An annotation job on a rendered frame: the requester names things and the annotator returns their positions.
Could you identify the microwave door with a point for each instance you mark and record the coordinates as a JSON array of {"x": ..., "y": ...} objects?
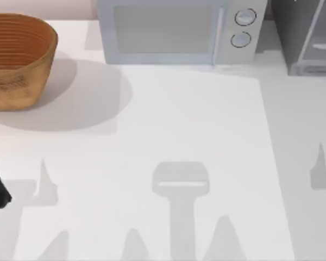
[{"x": 163, "y": 30}]

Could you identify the round microwave knob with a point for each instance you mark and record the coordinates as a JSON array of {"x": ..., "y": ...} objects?
[
  {"x": 241, "y": 39},
  {"x": 245, "y": 17}
]

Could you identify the pale microwave oven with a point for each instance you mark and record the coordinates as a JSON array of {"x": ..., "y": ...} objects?
[{"x": 258, "y": 32}]

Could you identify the brown woven basket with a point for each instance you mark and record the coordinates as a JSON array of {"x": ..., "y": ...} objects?
[{"x": 21, "y": 79}]

